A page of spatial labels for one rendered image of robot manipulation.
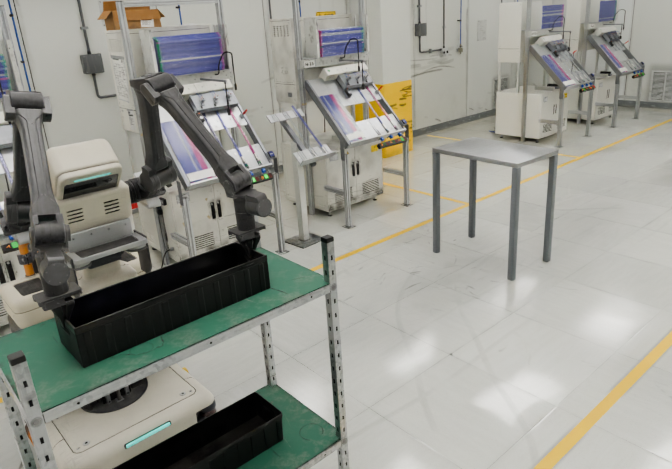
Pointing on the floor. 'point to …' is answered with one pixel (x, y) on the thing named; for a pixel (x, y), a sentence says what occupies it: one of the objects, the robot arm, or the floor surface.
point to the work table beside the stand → (476, 148)
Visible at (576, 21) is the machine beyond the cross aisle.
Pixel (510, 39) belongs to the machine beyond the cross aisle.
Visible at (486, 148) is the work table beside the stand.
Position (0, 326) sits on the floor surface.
